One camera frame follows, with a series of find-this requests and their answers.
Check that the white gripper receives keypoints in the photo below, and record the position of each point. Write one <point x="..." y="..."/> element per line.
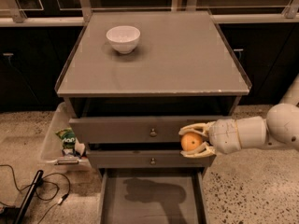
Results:
<point x="222" y="136"/>

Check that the orange fruit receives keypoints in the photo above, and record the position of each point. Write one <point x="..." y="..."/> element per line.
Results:
<point x="191" y="141"/>

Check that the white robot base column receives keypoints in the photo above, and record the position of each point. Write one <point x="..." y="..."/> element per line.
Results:
<point x="292" y="94"/>

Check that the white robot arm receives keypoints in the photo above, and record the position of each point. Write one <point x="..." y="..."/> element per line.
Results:
<point x="280" y="129"/>

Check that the grey drawer cabinet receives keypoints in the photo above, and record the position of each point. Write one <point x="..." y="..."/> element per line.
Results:
<point x="182" y="66"/>

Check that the grey top drawer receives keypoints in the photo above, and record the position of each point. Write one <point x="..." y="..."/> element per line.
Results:
<point x="148" y="129"/>

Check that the grey drawer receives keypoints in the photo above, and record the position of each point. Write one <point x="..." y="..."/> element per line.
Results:
<point x="148" y="129"/>
<point x="145" y="159"/>
<point x="152" y="196"/>

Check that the grey bottom drawer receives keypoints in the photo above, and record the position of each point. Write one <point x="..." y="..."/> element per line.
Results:
<point x="152" y="196"/>

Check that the grey middle drawer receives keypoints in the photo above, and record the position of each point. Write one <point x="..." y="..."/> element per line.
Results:
<point x="145" y="159"/>

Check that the white ceramic bowl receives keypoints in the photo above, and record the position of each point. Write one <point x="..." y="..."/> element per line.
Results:
<point x="124" y="39"/>

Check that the green snack bag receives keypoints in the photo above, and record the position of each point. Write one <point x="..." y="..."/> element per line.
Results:
<point x="68" y="139"/>

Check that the clear plastic bin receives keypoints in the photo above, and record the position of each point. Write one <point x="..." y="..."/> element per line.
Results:
<point x="52" y="148"/>

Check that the black bar tool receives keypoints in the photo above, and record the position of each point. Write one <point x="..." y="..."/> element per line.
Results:
<point x="28" y="197"/>

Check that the metal railing frame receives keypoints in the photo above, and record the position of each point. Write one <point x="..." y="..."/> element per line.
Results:
<point x="77" y="12"/>

